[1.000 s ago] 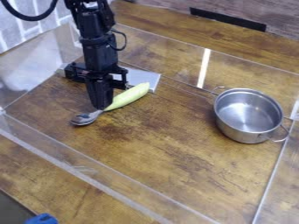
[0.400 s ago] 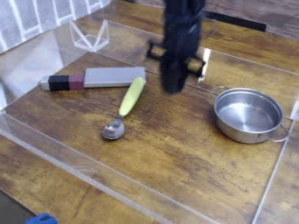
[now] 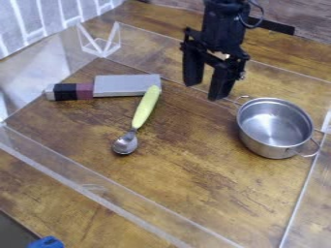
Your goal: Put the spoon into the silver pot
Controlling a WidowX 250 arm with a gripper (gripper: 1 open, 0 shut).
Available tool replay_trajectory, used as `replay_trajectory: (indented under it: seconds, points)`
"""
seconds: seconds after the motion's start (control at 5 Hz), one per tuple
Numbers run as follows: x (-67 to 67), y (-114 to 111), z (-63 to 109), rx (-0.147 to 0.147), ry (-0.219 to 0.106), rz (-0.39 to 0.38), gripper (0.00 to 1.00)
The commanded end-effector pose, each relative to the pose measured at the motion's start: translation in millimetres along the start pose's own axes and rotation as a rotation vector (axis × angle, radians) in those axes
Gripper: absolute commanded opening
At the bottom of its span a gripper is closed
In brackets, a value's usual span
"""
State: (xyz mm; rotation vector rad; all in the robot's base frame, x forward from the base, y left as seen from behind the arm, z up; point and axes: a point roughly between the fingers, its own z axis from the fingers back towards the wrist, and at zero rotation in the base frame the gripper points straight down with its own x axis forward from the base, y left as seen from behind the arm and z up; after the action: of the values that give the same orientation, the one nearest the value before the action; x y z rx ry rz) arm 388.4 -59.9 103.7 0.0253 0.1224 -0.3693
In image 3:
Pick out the silver pot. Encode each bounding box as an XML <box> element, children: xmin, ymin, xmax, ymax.
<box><xmin>236</xmin><ymin>97</ymin><xmax>320</xmax><ymax>159</ymax></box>

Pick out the spoon with yellow handle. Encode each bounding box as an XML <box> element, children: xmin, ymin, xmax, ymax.
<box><xmin>112</xmin><ymin>85</ymin><xmax>160</xmax><ymax>155</ymax></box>

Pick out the black cable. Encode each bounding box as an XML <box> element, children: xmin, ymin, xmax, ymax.
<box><xmin>238</xmin><ymin>0</ymin><xmax>267</xmax><ymax>29</ymax></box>

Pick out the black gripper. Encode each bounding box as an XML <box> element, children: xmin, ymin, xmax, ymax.
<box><xmin>180</xmin><ymin>0</ymin><xmax>251</xmax><ymax>101</ymax></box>

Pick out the grey block with dark end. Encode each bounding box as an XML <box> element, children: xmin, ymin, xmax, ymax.
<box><xmin>44</xmin><ymin>74</ymin><xmax>161</xmax><ymax>101</ymax></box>

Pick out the black strip on wall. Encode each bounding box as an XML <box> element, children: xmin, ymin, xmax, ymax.
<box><xmin>248</xmin><ymin>16</ymin><xmax>295</xmax><ymax>36</ymax></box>

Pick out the clear acrylic triangle stand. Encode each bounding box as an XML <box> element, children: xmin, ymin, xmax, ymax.
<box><xmin>76</xmin><ymin>22</ymin><xmax>121</xmax><ymax>58</ymax></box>

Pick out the blue object at bottom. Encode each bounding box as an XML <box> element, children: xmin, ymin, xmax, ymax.
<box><xmin>25</xmin><ymin>236</ymin><xmax>64</xmax><ymax>248</ymax></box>

